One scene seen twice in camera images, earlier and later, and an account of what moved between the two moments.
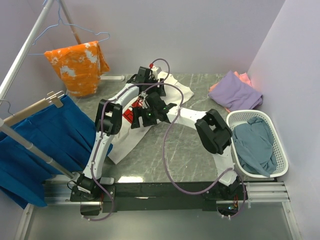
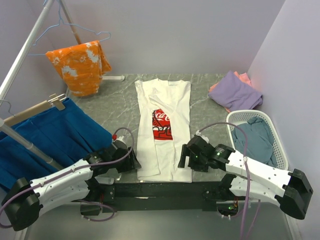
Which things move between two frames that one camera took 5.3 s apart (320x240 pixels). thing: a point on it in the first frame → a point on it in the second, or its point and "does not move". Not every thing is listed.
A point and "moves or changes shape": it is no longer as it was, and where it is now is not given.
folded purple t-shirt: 234,93 does not move
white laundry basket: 258,150 does not move
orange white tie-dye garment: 81,66 does not move
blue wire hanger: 59,19 does not move
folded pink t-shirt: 243,77 does not move
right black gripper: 139,112 → 185,151
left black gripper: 161,90 → 126,167
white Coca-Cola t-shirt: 148,110 moves or changes shape
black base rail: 182,195 does not move
